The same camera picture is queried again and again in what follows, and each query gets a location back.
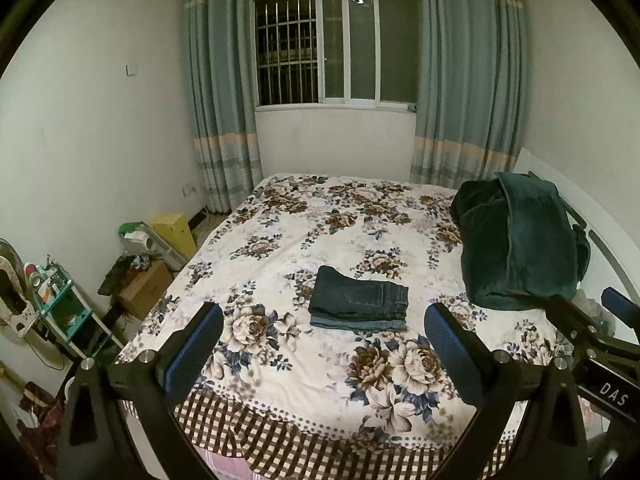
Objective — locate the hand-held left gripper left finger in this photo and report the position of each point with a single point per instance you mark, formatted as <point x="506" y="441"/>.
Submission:
<point x="192" y="350"/>

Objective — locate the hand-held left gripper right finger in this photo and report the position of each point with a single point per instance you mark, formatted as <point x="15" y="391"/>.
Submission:
<point x="450" y="355"/>

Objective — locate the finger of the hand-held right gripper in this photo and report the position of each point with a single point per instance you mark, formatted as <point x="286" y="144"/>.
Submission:
<point x="575" y="320"/>
<point x="620" y="305"/>

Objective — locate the dark blue jeans pants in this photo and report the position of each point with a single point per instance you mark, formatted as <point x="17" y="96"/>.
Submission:
<point x="357" y="292"/>

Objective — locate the grey frayed jeans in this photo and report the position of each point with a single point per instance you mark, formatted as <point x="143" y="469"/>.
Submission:
<point x="592" y="307"/>

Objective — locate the white bed headboard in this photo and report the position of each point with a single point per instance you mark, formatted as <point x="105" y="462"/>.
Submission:
<point x="612" y="255"/>

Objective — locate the brown cardboard box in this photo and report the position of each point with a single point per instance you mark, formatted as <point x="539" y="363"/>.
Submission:
<point x="147" y="287"/>

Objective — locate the light blue folded jeans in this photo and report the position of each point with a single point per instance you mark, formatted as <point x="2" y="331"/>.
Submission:
<point x="360" y="325"/>

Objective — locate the dark green plush blanket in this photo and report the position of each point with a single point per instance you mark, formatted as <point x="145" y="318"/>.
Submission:
<point x="520" y="240"/>

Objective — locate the black bag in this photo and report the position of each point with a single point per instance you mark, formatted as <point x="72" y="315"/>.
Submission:
<point x="112" y="277"/>

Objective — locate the yellow box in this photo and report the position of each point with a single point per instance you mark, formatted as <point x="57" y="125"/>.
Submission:
<point x="175" y="232"/>

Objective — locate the green and white bag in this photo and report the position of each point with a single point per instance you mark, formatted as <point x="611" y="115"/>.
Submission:
<point x="134" y="235"/>

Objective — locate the teal storage shelf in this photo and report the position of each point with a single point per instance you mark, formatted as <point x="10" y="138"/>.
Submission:
<point x="65" y="300"/>

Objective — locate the floral bedspread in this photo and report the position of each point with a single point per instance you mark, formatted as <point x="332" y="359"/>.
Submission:
<point x="300" y="240"/>

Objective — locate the red patterned cloth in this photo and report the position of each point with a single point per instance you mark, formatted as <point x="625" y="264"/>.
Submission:
<point x="40" y="412"/>

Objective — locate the standing fan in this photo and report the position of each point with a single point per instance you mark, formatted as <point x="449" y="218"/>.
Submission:
<point x="11" y="280"/>

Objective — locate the grey-blue striped curtain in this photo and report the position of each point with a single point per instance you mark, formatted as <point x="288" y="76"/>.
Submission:
<point x="220" y="85"/>
<point x="465" y="70"/>

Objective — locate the barred sliding window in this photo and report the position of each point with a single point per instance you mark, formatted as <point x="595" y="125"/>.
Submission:
<point x="350" y="45"/>

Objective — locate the white wall socket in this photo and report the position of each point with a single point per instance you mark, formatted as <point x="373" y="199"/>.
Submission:
<point x="188" y="190"/>

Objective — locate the white wall switch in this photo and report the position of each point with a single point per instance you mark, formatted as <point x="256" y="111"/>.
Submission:
<point x="131" y="68"/>

